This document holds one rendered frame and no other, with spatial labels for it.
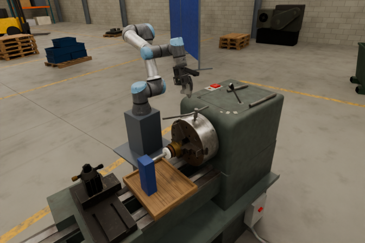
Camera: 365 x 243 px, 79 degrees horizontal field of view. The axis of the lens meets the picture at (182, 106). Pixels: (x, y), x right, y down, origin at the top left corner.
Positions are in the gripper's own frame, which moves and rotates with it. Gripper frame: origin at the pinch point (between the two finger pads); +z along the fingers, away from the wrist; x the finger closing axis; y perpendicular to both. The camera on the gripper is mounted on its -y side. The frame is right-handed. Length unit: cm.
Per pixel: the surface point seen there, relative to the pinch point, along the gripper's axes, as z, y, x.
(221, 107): 11.4, -15.5, 10.2
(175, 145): 23.9, 20.2, 4.0
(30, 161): 75, 94, -238
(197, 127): 15.7, 8.4, 12.2
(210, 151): 31.4, 5.7, 16.6
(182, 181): 48, 21, 4
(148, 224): 53, 51, 12
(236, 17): -120, -879, -627
